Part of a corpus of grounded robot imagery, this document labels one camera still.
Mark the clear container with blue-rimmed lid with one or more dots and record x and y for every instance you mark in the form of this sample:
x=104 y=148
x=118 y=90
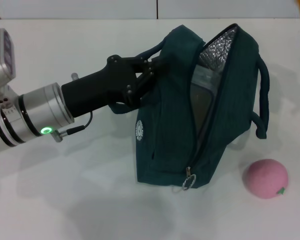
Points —
x=202 y=82

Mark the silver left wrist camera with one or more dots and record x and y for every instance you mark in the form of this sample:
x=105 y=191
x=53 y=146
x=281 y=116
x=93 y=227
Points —
x=0 y=65

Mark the silver connector stub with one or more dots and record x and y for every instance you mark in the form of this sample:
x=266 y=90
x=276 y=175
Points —
x=74 y=76

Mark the dark teal insulated lunch bag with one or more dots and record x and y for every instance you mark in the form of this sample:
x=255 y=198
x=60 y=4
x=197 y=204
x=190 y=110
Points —
x=170 y=125

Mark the pink toy peach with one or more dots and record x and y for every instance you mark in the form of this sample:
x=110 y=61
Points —
x=265 y=177

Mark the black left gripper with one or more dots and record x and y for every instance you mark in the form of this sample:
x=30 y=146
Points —
x=97 y=90

